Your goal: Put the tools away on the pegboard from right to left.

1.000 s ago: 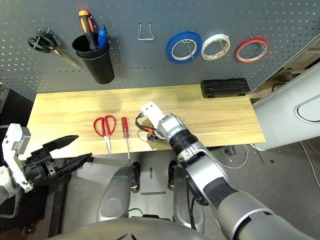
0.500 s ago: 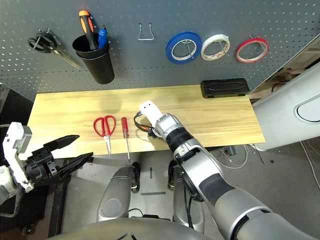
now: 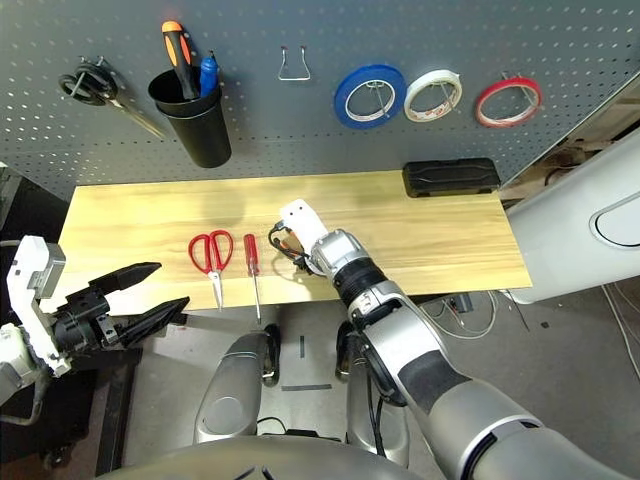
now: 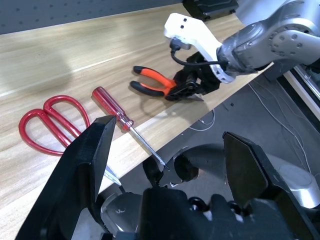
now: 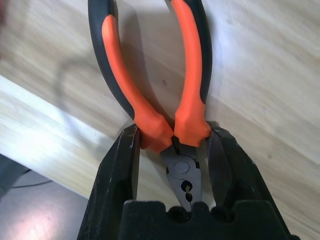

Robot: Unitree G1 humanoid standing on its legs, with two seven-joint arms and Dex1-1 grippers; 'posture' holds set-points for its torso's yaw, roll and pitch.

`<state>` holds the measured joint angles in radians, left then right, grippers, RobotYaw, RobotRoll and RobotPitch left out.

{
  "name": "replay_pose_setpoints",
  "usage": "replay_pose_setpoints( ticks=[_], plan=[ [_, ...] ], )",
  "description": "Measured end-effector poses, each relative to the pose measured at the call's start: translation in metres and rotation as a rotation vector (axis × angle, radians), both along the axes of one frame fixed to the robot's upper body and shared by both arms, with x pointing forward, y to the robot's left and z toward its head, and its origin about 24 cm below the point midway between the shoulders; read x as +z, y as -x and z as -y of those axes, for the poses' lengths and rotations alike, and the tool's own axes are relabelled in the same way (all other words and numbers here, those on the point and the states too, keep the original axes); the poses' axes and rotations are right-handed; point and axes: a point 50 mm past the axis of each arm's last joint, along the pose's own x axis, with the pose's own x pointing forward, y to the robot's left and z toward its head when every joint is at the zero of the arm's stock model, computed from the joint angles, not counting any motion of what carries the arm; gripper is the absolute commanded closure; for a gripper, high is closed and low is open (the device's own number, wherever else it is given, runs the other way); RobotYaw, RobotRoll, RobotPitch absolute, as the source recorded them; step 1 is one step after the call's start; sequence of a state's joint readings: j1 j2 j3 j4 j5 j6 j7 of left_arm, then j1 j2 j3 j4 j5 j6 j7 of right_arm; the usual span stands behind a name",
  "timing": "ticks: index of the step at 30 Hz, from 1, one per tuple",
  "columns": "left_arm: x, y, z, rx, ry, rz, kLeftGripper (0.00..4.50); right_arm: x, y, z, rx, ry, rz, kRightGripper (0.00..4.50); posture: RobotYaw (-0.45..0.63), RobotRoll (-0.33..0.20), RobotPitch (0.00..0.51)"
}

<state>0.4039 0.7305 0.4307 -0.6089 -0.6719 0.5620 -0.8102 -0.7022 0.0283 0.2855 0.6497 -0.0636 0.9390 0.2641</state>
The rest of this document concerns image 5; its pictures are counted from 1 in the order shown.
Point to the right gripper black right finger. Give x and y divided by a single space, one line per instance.
235 175

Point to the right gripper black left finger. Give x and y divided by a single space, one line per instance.
112 175

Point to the orange black needle-nose pliers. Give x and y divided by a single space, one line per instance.
190 75

